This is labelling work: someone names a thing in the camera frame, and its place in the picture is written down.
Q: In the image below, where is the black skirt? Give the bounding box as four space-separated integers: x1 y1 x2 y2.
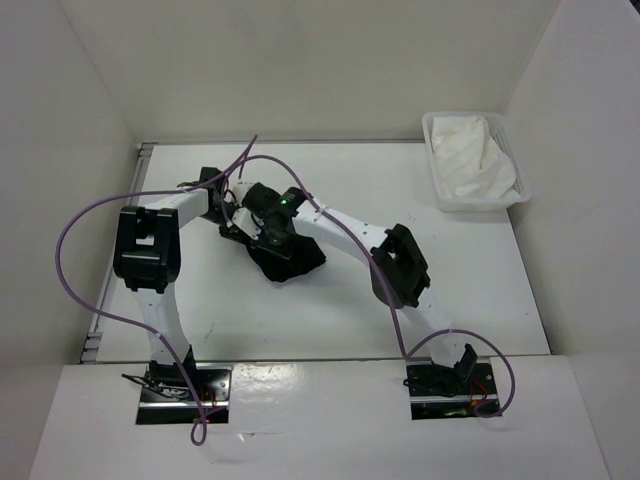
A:
246 235 326 283

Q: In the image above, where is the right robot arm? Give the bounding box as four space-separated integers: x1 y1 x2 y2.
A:
233 183 478 397

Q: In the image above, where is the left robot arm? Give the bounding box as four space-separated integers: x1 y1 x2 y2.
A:
113 167 250 400

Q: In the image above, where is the white skirt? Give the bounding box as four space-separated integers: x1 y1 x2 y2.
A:
431 115 517 200

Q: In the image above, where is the white plastic laundry basket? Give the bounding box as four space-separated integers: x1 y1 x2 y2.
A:
422 112 532 212

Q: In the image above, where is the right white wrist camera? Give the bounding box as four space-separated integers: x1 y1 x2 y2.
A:
226 207 263 240

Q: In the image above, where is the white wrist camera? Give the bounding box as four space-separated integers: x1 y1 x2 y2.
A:
229 182 254 204
226 207 263 240

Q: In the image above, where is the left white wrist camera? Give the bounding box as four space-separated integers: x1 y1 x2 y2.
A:
229 182 254 204

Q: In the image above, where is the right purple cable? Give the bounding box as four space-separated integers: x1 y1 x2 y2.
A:
236 155 516 419

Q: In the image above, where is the purple cable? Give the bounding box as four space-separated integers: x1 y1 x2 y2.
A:
236 155 516 419
54 133 260 445

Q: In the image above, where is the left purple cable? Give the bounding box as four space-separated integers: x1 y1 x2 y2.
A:
54 133 260 445

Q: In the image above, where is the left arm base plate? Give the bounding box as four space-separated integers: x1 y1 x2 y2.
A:
122 363 232 425

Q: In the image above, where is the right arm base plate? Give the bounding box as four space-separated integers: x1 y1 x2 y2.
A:
403 361 501 421

